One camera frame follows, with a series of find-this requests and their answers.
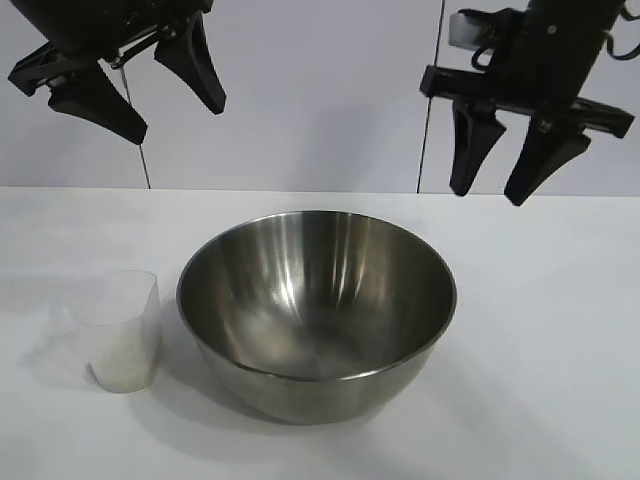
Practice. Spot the stainless steel mixing bowl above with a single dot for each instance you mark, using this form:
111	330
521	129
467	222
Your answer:
310	280

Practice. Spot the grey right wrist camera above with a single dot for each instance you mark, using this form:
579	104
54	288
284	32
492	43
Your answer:
467	29

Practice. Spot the translucent plastic measuring cup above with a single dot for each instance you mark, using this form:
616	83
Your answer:
142	305

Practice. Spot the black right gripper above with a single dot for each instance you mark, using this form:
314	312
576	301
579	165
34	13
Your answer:
545	55

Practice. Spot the white rice grains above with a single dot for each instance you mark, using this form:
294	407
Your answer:
122	367

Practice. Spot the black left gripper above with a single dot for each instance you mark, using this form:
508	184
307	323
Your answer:
90	25

